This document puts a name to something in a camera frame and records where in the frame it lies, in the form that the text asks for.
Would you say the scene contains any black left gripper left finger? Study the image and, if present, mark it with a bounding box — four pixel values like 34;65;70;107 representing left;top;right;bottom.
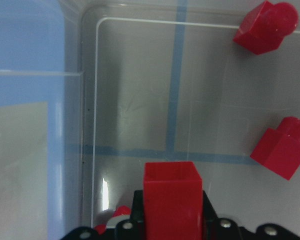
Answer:
62;190;146;240

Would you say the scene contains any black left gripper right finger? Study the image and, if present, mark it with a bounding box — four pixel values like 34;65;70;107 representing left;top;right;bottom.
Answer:
202;191;300;240

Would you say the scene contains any red block from tray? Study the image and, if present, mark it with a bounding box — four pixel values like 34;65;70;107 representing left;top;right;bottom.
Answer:
143;161;203;240

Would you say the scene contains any red block in box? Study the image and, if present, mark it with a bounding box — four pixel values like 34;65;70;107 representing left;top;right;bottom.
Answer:
93;205;132;235
233;0;299;55
250;116;300;181

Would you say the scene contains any clear plastic storage box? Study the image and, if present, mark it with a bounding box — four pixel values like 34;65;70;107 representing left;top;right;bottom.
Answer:
57;0;300;240

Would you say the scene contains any blue plastic tray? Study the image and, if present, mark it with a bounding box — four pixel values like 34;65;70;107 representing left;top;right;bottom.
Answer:
0;0;78;240

